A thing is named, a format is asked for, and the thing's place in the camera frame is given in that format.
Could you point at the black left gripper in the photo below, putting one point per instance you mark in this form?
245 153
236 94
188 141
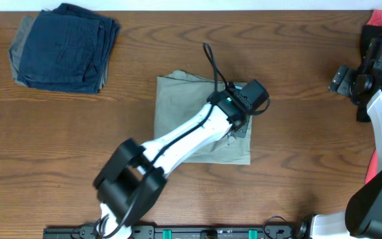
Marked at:
243 133

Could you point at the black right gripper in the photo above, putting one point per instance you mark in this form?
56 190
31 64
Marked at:
343 80

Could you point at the khaki shorts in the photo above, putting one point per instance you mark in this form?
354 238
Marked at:
180 96

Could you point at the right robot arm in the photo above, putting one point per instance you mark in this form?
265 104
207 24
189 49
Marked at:
362 217

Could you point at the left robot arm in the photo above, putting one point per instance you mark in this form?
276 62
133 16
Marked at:
132 180

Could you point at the black garment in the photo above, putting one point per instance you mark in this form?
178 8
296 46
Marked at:
368 32

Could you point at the coral red garment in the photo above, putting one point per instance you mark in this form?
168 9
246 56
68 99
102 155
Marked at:
376 21

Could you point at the folded navy blue shorts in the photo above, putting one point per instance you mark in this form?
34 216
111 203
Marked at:
67 50

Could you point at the folded grey garment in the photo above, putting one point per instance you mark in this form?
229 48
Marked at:
16 48

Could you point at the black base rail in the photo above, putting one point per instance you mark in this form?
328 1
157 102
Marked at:
150 232

